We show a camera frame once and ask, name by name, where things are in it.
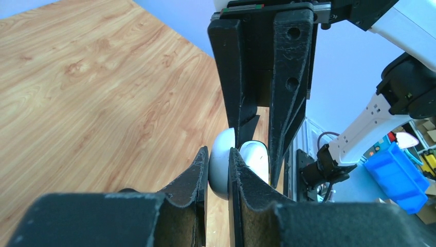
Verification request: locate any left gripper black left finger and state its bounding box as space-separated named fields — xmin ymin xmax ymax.
xmin=7 ymin=147 xmax=209 ymax=246

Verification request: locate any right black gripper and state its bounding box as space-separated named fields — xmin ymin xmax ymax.
xmin=208 ymin=1 xmax=332 ymax=188

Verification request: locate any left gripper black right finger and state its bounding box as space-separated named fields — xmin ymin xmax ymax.
xmin=228 ymin=163 xmax=435 ymax=246

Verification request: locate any white earbud charging case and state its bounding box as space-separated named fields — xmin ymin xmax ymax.
xmin=208 ymin=128 xmax=270 ymax=200

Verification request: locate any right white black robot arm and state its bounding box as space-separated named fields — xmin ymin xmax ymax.
xmin=208 ymin=1 xmax=435 ymax=187

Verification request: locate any blue plastic storage bin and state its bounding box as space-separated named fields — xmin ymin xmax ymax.
xmin=364 ymin=143 xmax=430 ymax=214

